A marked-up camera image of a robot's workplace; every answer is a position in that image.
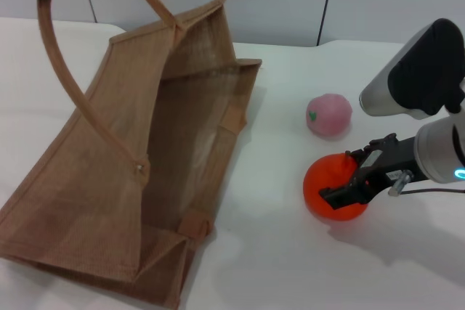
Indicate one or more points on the silver bolt on right gripper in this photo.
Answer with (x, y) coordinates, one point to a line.
(399, 183)

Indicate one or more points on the brown jute handbag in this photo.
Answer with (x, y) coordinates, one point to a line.
(91, 179)

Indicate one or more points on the orange toy fruit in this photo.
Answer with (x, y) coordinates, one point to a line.
(321, 177)

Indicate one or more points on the pink toy peach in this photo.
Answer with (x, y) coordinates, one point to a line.
(330, 115)

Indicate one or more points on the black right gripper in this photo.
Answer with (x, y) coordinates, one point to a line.
(388, 161)

